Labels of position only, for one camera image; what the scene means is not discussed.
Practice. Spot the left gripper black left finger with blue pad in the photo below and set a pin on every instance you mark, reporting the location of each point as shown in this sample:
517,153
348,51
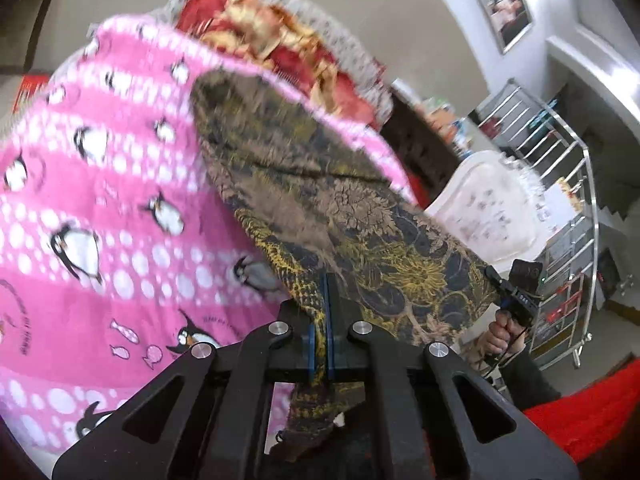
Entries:
206,416

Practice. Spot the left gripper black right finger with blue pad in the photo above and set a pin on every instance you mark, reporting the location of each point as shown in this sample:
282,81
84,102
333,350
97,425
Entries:
425,414

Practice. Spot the brown black floral patterned garment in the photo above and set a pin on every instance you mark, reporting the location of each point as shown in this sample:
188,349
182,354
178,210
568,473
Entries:
313,205

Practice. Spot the black sleeved right forearm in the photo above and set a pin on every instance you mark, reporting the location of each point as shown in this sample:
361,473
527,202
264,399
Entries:
526,384

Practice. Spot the person's right hand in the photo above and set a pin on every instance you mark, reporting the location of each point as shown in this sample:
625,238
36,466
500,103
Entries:
504,337

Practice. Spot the metal stair railing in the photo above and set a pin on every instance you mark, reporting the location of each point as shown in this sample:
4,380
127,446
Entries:
556,160

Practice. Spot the dark carved wooden headboard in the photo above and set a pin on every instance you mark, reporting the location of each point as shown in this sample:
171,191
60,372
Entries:
428,160

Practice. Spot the pink penguin print bed sheet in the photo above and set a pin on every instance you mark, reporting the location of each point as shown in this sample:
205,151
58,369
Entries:
116,253

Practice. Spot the grey floral pillow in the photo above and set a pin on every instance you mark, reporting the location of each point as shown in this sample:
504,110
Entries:
351,55

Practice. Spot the red orange floral quilt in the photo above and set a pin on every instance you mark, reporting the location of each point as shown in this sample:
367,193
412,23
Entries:
269,36

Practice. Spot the black camera box green light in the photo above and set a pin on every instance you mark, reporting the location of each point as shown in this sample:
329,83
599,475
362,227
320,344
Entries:
526,275

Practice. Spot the framed wall picture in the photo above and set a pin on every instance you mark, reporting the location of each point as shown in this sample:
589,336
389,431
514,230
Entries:
509,20

